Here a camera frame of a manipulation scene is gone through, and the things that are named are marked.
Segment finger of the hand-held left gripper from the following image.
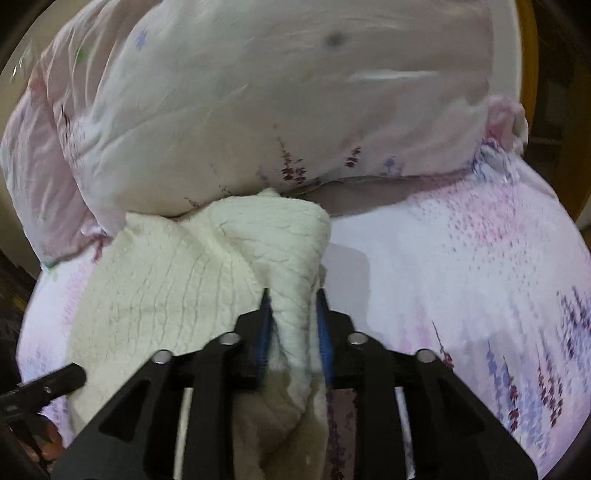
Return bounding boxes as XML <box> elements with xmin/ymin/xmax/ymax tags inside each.
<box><xmin>0</xmin><ymin>363</ymin><xmax>87</xmax><ymax>409</ymax></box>

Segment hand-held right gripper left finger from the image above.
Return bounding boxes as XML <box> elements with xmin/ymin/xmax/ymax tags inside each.
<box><xmin>51</xmin><ymin>288</ymin><xmax>278</xmax><ymax>480</ymax></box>

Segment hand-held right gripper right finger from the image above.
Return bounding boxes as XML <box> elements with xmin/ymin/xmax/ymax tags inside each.
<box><xmin>315</xmin><ymin>288</ymin><xmax>539</xmax><ymax>480</ymax></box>

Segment cream cable knit cardigan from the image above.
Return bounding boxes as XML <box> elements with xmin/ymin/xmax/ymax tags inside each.
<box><xmin>67</xmin><ymin>188</ymin><xmax>332</xmax><ymax>480</ymax></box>

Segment person's left hand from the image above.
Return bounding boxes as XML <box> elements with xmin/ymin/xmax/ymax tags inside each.
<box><xmin>23</xmin><ymin>415</ymin><xmax>64</xmax><ymax>468</ymax></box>

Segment pink floral bed sheet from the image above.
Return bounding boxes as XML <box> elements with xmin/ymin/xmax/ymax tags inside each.
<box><xmin>16</xmin><ymin>138</ymin><xmax>591</xmax><ymax>480</ymax></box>

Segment stained pink floral pillow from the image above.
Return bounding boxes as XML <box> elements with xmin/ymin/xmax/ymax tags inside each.
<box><xmin>53</xmin><ymin>0</ymin><xmax>529</xmax><ymax>220</ymax></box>

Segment wooden bed frame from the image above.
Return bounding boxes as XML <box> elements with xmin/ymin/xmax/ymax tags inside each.
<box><xmin>517</xmin><ymin>0</ymin><xmax>591</xmax><ymax>222</ymax></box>

